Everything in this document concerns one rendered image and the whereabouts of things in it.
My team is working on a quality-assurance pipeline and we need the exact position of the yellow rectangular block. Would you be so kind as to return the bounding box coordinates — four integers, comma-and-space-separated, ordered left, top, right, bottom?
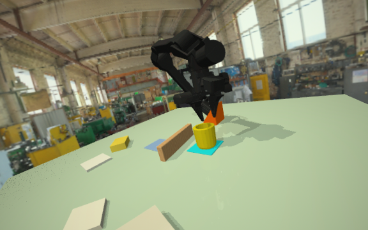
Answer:
110, 136, 130, 153

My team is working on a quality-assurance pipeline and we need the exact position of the yellow cup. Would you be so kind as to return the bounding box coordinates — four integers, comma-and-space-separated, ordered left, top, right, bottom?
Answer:
193, 123, 217, 150

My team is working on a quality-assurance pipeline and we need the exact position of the wooden plank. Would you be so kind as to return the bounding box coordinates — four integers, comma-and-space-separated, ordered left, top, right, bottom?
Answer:
157, 123, 194, 162

